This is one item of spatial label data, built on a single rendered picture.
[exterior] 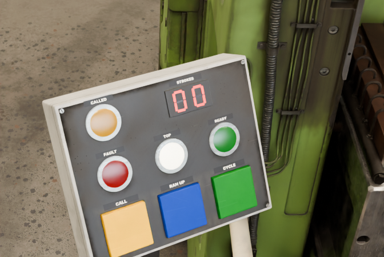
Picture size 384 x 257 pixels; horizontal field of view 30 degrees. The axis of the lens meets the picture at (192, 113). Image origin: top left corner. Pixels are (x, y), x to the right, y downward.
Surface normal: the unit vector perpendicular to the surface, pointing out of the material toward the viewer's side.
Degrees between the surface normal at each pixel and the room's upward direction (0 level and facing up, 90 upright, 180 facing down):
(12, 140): 0
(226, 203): 60
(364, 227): 90
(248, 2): 90
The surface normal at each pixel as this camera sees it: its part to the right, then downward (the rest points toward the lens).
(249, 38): 0.04, 0.64
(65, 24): 0.05, -0.77
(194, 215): 0.43, 0.12
